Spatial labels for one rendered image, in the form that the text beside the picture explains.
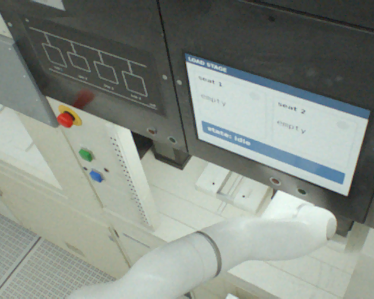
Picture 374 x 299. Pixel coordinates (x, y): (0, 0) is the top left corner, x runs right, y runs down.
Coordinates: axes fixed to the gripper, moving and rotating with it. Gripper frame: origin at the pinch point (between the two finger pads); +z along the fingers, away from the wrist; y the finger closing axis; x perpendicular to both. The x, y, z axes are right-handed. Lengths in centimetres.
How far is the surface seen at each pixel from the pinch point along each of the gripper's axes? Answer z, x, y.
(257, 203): -7.8, -32.4, -15.8
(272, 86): -29, 45, -1
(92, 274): -37, -123, -91
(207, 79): -30, 42, -12
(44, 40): -32, 37, -48
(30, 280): -56, -123, -116
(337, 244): -8.1, -32.3, 9.4
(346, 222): -9.0, -17.3, 10.1
